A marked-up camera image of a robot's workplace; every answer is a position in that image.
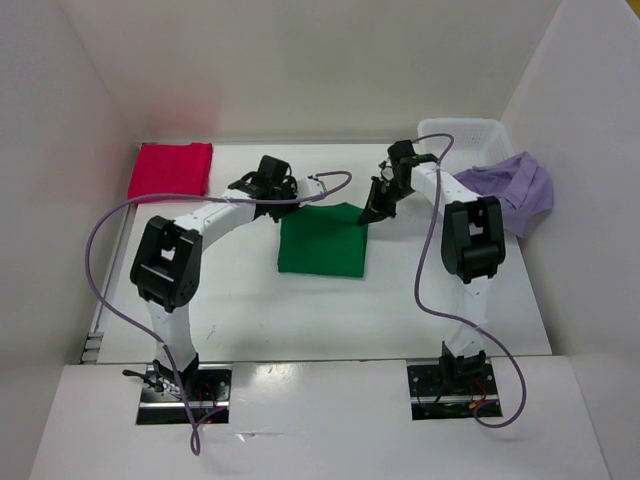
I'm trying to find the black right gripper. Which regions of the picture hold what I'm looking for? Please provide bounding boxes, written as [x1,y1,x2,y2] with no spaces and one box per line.
[358,175,415,226]

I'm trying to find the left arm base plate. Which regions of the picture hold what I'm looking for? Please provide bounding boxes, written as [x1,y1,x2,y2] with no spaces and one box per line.
[136,364,232,426]

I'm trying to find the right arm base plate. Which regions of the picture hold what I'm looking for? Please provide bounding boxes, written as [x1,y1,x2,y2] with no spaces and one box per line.
[406,360,503,421]

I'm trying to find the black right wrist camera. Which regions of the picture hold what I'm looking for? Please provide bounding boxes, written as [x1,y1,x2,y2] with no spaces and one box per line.
[387,140,438,168]

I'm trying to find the aluminium table edge rail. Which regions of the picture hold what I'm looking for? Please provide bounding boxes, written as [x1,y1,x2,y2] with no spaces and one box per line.
[78,142,151,365]

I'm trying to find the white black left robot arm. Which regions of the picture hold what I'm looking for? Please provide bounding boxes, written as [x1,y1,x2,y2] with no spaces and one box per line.
[130,156,299,400]

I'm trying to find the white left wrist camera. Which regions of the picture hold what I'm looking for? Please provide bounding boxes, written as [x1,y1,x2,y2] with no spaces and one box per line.
[296,176,327,202]

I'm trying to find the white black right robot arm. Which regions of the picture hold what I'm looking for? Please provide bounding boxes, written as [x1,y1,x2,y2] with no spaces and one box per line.
[357,133,506,393]

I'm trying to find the white plastic basket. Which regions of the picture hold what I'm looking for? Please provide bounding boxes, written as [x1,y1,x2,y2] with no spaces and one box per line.
[417,118,515,174]

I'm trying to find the lavender t shirt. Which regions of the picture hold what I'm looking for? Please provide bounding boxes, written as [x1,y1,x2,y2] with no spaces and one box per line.
[454,152,554,238]

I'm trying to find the red t shirt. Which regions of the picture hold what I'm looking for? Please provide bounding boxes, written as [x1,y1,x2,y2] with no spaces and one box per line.
[127,143,214,199]

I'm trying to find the green t shirt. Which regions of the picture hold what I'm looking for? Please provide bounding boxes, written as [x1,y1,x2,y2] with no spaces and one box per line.
[277,203,368,279]

